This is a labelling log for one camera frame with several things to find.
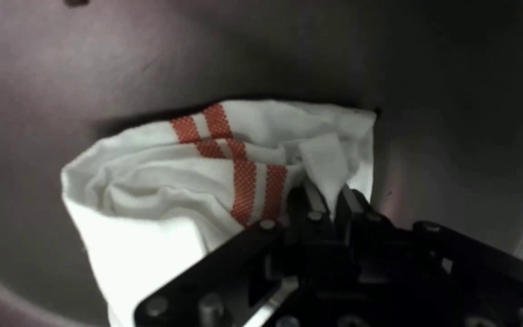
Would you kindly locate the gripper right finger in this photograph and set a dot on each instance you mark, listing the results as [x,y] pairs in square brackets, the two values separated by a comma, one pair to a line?
[461,263]

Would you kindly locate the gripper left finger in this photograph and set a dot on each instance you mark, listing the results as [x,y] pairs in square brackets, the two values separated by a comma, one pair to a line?
[239,268]

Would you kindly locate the white napkin with red stripes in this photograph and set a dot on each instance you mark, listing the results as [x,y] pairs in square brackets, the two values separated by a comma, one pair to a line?
[161,181]

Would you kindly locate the grey metal pan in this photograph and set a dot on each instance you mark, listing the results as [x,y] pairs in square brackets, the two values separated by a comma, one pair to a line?
[107,59]

